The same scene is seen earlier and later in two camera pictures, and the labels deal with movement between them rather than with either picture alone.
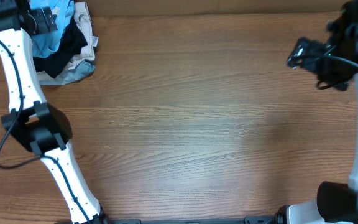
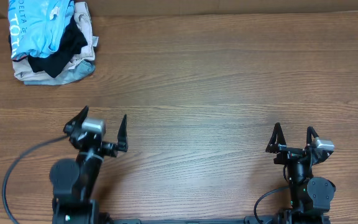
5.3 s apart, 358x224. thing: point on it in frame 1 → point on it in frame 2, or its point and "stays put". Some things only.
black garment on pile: (72, 43) stays put
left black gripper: (45, 20) → (96, 142)
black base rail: (256, 219) stays put
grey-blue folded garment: (79, 70) stays put
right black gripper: (315, 49) → (288, 154)
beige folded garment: (82, 16) stays put
